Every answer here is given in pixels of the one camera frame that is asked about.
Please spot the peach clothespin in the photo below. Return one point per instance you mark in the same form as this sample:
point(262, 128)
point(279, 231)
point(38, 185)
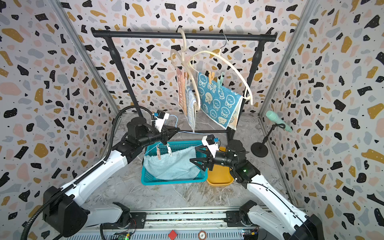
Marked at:
point(158, 154)

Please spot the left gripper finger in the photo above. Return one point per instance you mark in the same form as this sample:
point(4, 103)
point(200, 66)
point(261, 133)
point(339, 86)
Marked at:
point(168, 135)
point(169, 130)

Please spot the black clothes rack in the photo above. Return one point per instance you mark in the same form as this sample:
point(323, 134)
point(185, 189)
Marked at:
point(108, 37)

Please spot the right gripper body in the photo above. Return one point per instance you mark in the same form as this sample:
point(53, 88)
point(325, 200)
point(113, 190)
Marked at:
point(224, 159)

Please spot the yellow plastic bin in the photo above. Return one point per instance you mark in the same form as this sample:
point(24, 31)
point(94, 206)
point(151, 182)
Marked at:
point(219, 176)

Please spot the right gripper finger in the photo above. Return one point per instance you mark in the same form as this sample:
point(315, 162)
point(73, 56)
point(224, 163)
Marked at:
point(201, 163)
point(202, 152)

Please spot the orange patterned towel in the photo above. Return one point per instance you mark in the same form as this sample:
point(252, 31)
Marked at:
point(181, 81)

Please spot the mint green microphone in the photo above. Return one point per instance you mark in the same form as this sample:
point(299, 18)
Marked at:
point(273, 117)

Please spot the light blue wire hanger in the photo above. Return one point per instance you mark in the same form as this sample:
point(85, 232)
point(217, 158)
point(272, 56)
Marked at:
point(185, 132)

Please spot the round red white sticker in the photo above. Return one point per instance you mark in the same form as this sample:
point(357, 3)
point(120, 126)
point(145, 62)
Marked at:
point(202, 235)

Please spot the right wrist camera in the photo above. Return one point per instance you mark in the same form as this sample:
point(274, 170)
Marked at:
point(211, 142)

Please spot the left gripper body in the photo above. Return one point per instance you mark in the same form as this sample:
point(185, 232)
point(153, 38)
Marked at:
point(153, 138)

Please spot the red diamond sticker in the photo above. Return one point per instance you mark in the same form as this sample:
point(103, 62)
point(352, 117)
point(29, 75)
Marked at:
point(172, 235)

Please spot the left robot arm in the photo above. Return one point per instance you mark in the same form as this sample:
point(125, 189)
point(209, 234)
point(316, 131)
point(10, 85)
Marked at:
point(90, 180)

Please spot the mint green clothespin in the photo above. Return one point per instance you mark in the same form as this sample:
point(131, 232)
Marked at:
point(220, 80)

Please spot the light blue towel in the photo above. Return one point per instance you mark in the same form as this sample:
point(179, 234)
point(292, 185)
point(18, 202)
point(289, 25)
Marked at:
point(175, 167)

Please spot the large wooden hanger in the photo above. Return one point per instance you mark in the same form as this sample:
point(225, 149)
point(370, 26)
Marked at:
point(237, 72)

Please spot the black microphone stand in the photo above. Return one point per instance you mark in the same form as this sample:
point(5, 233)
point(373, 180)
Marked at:
point(259, 149)

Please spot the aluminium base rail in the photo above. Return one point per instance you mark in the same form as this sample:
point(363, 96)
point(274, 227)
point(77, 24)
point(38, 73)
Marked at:
point(199, 220)

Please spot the teal jellyfish pattern towel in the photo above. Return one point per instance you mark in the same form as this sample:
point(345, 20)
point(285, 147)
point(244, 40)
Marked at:
point(219, 103)

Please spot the white clothespin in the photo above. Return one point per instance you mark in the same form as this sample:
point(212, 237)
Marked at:
point(170, 152)

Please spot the orange clothespin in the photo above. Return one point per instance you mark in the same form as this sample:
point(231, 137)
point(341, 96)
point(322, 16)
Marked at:
point(211, 77)

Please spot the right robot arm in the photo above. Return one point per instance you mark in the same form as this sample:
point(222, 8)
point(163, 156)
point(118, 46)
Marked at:
point(270, 198)

